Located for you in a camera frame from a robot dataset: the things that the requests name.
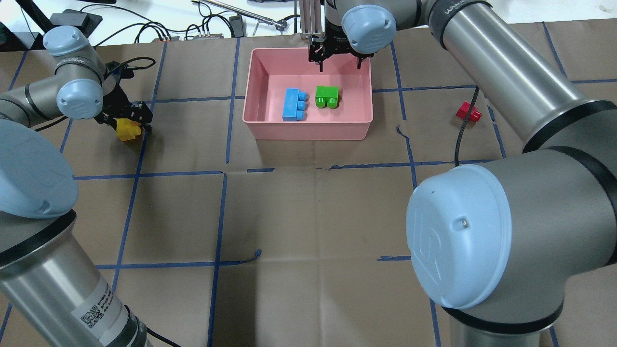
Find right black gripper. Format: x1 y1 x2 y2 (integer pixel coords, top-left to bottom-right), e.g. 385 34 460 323
308 35 374 73

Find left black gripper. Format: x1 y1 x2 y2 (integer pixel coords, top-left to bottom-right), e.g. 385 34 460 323
96 83 153 133

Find yellow toy block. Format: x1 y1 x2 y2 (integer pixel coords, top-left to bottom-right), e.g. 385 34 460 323
115 119 142 141

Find green toy block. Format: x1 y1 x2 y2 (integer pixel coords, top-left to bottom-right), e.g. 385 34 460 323
315 85 340 109

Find blue toy block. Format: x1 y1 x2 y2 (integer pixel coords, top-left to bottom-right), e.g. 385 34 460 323
282 88 309 121

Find red toy block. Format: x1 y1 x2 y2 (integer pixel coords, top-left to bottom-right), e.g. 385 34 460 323
456 101 482 123

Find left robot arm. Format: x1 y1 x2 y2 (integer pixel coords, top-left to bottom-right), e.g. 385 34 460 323
0 26 152 347

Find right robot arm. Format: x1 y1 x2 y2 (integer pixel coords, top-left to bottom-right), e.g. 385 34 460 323
277 0 616 347

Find pink plastic box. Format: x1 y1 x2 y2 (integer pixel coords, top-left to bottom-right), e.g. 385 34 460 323
242 48 373 140

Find metal rod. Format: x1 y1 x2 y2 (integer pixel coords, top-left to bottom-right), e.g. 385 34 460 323
191 0 289 32

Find usb hub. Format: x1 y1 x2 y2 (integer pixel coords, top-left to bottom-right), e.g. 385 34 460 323
152 36 181 42
191 33 225 41

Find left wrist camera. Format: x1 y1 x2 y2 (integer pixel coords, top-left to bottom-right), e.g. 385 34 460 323
104 59 135 83

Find aluminium frame post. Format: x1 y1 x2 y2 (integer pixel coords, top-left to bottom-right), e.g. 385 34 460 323
299 0 325 40

